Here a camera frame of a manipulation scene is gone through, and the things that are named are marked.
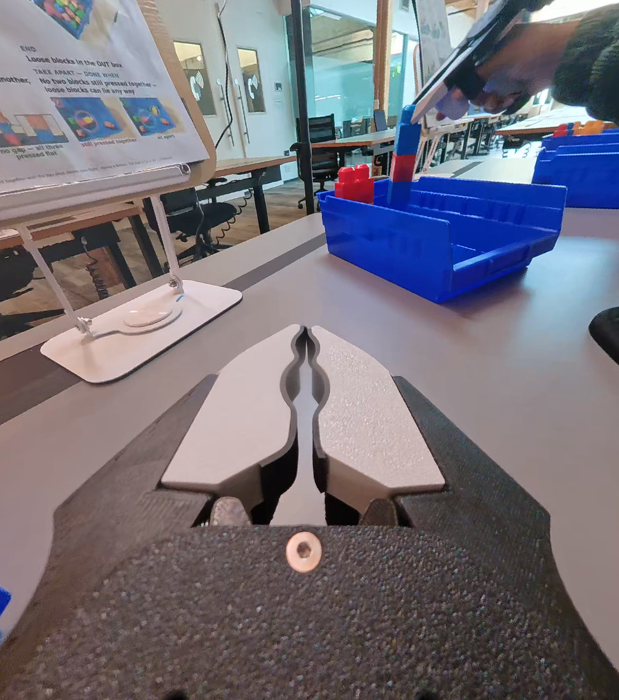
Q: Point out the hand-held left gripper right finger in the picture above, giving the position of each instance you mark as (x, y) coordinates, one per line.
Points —
(375, 432)

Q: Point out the wooden desk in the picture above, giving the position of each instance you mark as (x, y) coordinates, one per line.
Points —
(539, 124)
(254, 164)
(364, 138)

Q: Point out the black office chair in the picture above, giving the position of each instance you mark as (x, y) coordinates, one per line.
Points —
(205, 216)
(320, 131)

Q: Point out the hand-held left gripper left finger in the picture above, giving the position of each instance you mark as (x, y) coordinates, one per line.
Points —
(233, 432)

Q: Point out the person's right forearm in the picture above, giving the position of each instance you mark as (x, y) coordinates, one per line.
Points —
(615, 65)

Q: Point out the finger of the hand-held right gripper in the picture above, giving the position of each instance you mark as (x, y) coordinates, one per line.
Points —
(435, 90)
(453, 106)

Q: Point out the red and orange block towers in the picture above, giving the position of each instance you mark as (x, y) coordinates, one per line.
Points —
(582, 129)

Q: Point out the wooden pillar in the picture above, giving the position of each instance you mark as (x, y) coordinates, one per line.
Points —
(384, 54)

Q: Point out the black tripod pole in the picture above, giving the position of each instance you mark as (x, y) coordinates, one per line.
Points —
(301, 82)

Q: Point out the printed instruction sheet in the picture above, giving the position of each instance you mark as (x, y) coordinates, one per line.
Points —
(96, 54)

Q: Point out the door window panel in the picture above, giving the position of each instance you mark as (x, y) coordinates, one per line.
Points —
(194, 76)
(251, 79)

